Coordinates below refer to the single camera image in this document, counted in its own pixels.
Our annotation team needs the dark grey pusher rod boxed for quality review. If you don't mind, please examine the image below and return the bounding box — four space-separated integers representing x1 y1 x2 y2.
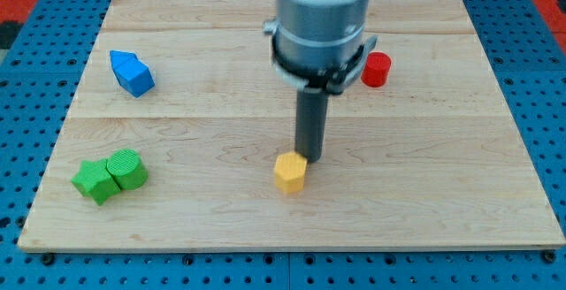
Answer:
294 90 328 164

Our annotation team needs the yellow hexagon block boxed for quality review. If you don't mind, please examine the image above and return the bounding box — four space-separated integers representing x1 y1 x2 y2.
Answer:
274 151 308 194

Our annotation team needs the blue cube block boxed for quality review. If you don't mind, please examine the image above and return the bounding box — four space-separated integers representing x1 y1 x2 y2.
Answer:
112 57 155 97

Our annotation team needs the red cylinder block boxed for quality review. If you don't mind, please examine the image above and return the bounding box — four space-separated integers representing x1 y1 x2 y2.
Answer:
361 51 392 88

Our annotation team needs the wooden board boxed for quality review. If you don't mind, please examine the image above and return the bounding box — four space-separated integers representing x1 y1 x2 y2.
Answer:
18 0 565 254

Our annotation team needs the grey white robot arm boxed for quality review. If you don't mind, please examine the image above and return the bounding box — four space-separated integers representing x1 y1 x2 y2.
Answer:
264 0 377 95

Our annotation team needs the green cylinder block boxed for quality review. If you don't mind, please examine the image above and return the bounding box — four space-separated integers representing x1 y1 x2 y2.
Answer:
106 149 149 190

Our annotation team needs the green star block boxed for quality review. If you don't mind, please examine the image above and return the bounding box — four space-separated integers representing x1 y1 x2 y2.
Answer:
71 158 121 206

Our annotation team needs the blue triangle block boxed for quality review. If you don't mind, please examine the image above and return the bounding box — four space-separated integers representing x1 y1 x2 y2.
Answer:
110 50 137 70

